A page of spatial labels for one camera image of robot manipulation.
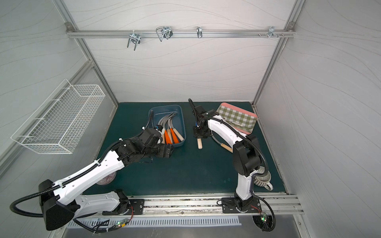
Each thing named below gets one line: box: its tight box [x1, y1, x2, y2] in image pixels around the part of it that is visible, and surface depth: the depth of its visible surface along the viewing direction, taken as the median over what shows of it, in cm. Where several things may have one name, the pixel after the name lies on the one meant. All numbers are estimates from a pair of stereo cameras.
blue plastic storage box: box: [147, 104, 187, 148], surface depth 110 cm
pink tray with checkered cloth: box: [216, 102, 258, 135], surface depth 113 cm
